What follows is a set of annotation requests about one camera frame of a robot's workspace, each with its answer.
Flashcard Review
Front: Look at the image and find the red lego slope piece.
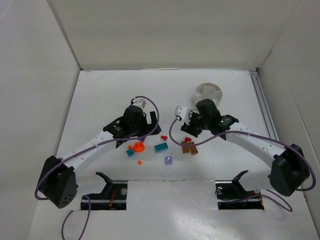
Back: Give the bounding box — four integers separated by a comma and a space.
160, 135, 168, 141

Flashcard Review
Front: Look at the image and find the small red lego piece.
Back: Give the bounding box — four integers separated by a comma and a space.
184, 137, 192, 142

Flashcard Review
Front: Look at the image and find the tan lego plate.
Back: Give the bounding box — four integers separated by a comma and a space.
188, 142, 198, 155
181, 141, 190, 154

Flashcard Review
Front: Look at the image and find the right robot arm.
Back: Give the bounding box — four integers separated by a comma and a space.
175, 99, 311, 197

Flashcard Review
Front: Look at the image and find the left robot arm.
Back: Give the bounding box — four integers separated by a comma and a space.
34, 104, 161, 209

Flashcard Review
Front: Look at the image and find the orange round lego piece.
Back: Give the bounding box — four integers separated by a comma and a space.
132, 142, 145, 153

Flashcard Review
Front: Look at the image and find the white round divided container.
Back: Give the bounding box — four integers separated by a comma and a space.
193, 82, 223, 108

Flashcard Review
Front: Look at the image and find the teal long lego brick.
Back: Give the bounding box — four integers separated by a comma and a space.
154, 142, 169, 153

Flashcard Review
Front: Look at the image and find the teal small lego brick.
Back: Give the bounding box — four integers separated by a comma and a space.
126, 149, 135, 157

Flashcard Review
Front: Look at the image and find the lavender square lego plate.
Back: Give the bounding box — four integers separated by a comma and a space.
164, 156, 173, 165

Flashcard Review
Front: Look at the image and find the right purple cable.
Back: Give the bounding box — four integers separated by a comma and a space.
169, 117, 317, 213

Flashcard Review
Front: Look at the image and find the purple cable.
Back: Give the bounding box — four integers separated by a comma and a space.
169, 117, 317, 213
34, 95, 161, 240

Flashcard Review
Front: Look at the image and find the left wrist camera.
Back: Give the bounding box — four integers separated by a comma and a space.
131, 98, 147, 110

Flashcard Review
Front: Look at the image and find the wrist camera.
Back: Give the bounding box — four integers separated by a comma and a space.
174, 105, 190, 125
131, 98, 147, 110

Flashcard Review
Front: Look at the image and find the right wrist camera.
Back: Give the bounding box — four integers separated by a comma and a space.
174, 105, 190, 125

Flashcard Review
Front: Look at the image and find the aluminium rail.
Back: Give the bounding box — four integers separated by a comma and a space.
249, 70, 279, 140

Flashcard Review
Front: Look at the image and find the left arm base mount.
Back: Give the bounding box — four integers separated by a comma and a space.
77, 172, 128, 211

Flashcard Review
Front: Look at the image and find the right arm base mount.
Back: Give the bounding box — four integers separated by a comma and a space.
214, 170, 265, 210

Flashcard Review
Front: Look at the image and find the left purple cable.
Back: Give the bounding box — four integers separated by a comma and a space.
34, 95, 161, 240

